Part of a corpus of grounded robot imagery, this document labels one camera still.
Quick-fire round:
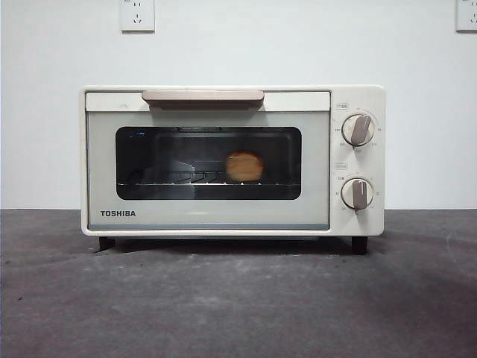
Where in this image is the orange bread loaf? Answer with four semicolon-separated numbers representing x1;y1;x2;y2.
225;149;265;183

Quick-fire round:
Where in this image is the oven door with beige handle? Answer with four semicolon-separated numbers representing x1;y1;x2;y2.
86;89;332;231

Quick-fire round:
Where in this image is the cream Toshiba toaster oven body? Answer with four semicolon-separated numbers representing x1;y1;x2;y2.
80;85;386;256

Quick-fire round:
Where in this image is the cream timer knob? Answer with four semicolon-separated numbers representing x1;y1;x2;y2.
341;177;375;211

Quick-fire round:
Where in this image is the cream temperature knob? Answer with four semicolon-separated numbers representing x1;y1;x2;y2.
341;113;376;147

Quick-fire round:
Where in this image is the metal wire oven rack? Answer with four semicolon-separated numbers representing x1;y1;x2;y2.
117;180;300;187

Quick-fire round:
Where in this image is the white wall socket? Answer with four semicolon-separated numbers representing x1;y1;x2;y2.
455;0;477;33
119;0;156;33

